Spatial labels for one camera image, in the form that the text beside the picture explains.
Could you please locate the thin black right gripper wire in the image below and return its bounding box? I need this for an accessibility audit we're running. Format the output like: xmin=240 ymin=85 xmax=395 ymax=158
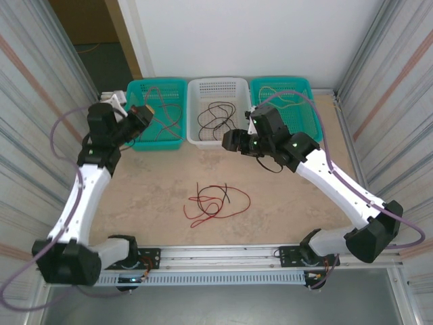
xmin=256 ymin=154 xmax=286 ymax=174

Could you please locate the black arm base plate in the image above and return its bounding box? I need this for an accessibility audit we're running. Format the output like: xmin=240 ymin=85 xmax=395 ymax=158
xmin=279 ymin=244 xmax=340 ymax=268
xmin=100 ymin=248 xmax=162 ymax=271

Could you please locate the dark brown wooden board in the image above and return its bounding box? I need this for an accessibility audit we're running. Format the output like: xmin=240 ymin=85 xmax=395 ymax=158
xmin=49 ymin=0 xmax=120 ymax=46

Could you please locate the orange floor cable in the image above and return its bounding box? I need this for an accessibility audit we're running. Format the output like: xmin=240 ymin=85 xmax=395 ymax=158
xmin=76 ymin=43 xmax=102 ymax=55

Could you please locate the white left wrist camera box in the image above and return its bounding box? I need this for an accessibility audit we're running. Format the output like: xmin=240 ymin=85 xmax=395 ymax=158
xmin=100 ymin=90 xmax=129 ymax=118

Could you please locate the aluminium mounting rail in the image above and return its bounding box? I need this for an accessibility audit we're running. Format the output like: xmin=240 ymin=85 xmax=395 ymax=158
xmin=36 ymin=242 xmax=404 ymax=274

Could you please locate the yellow cable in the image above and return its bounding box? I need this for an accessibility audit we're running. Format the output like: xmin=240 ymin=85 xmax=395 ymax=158
xmin=258 ymin=97 xmax=341 ymax=112
xmin=258 ymin=86 xmax=290 ymax=110

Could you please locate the light brown wooden door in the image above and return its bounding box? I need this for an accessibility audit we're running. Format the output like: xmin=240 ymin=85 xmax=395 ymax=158
xmin=103 ymin=0 xmax=143 ymax=79

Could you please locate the white plastic basket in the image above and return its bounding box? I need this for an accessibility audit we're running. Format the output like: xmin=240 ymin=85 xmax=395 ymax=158
xmin=186 ymin=77 xmax=255 ymax=151

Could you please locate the teal plastic basket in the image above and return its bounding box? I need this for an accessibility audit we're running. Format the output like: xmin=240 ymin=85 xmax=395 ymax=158
xmin=117 ymin=78 xmax=189 ymax=152
xmin=249 ymin=77 xmax=323 ymax=145

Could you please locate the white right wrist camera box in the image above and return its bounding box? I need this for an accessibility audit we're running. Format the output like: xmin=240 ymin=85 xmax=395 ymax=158
xmin=243 ymin=106 xmax=258 ymax=135

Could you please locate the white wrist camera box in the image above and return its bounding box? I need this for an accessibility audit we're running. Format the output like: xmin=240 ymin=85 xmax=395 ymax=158
xmin=100 ymin=90 xmax=129 ymax=118
xmin=243 ymin=106 xmax=258 ymax=135

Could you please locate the grey slotted cable duct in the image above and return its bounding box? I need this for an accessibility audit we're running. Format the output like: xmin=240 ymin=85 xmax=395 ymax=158
xmin=96 ymin=272 xmax=307 ymax=288

